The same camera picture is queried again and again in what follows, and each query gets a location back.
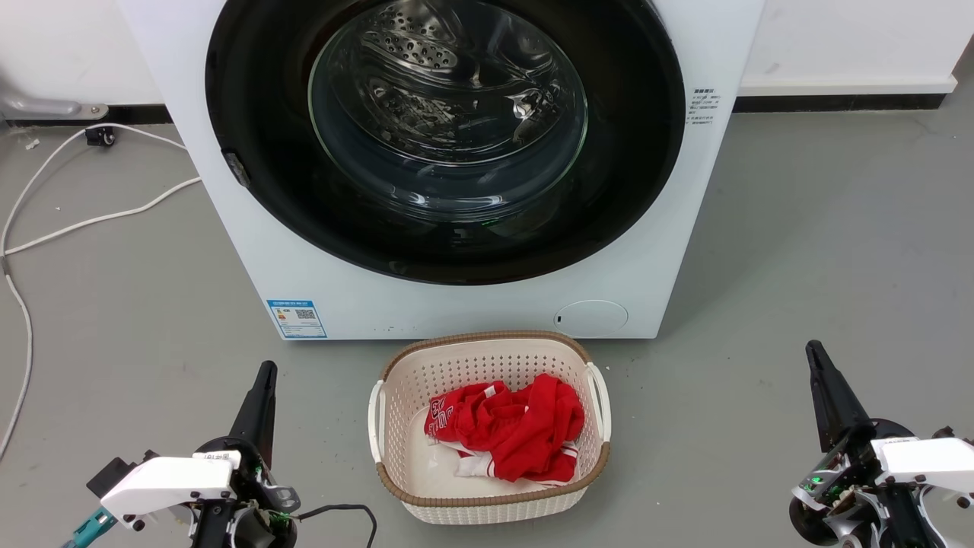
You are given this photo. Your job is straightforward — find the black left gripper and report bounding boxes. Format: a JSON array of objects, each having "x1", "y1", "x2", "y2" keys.
[{"x1": 188, "y1": 361, "x2": 302, "y2": 548}]

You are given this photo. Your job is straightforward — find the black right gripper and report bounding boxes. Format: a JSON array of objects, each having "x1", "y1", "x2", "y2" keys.
[{"x1": 788, "y1": 340, "x2": 974, "y2": 548}]

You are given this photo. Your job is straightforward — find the white front-load washing machine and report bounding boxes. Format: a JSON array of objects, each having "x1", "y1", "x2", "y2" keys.
[{"x1": 118, "y1": 0, "x2": 766, "y2": 341}]

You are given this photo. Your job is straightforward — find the round black glass washer door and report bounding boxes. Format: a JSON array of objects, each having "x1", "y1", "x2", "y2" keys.
[{"x1": 205, "y1": 0, "x2": 687, "y2": 286}]

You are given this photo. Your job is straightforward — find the blue energy label sticker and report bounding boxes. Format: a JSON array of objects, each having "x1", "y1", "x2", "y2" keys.
[{"x1": 266, "y1": 299, "x2": 328, "y2": 339}]

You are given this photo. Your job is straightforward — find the cream woven plastic laundry basket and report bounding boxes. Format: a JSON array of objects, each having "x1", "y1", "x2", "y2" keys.
[{"x1": 368, "y1": 330, "x2": 612, "y2": 525}]

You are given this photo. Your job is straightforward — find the round white filter cover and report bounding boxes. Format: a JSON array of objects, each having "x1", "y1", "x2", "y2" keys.
[{"x1": 553, "y1": 299, "x2": 629, "y2": 335}]

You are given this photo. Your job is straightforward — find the red and white garment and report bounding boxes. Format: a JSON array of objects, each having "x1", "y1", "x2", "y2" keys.
[{"x1": 424, "y1": 373, "x2": 586, "y2": 485}]

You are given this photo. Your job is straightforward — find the small printed text sticker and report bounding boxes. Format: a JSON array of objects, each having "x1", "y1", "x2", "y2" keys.
[{"x1": 687, "y1": 87, "x2": 720, "y2": 126}]

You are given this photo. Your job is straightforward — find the thin black cable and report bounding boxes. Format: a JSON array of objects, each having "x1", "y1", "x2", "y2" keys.
[{"x1": 295, "y1": 503, "x2": 378, "y2": 548}]

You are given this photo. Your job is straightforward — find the teal cable connector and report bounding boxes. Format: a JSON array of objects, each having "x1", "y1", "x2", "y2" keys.
[{"x1": 62, "y1": 508, "x2": 119, "y2": 548}]

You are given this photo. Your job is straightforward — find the thick white cable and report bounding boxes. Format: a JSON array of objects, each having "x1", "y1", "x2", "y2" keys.
[{"x1": 0, "y1": 176, "x2": 203, "y2": 460}]

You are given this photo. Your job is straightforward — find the thin white cable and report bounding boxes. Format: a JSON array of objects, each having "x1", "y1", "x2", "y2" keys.
[{"x1": 0, "y1": 123, "x2": 189, "y2": 256}]

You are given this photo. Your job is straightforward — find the grey metal floor bracket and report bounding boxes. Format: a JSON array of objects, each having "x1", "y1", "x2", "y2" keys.
[{"x1": 0, "y1": 72, "x2": 110, "y2": 123}]

